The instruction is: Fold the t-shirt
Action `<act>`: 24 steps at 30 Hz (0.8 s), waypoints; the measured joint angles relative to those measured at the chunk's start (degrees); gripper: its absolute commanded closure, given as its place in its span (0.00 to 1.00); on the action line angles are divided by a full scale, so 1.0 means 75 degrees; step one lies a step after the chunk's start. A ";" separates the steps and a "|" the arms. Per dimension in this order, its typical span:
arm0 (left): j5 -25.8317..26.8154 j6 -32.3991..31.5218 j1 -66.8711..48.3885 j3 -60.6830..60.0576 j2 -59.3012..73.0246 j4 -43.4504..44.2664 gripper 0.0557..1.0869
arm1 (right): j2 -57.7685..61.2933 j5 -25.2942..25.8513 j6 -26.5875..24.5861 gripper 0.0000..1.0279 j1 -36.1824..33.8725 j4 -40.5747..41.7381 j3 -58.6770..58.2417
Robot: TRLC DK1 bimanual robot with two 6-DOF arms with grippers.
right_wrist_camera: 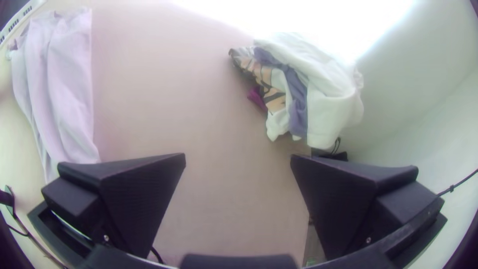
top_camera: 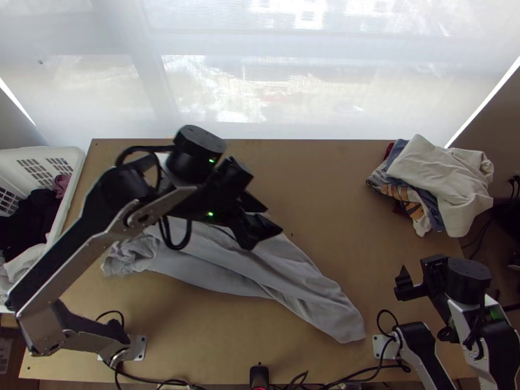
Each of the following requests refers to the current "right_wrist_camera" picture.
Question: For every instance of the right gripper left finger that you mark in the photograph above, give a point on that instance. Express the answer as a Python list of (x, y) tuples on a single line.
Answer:
[(127, 194)]

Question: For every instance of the pale pink t-shirt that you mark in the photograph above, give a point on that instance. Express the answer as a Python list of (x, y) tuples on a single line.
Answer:
[(56, 93)]

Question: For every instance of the white laundry basket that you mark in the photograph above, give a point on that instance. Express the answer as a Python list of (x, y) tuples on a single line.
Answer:
[(15, 23)]

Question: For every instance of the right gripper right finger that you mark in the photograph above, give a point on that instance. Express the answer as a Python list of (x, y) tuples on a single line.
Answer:
[(343, 198)]

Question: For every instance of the heap of clothes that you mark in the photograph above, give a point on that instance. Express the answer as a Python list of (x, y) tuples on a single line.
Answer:
[(328, 97)]

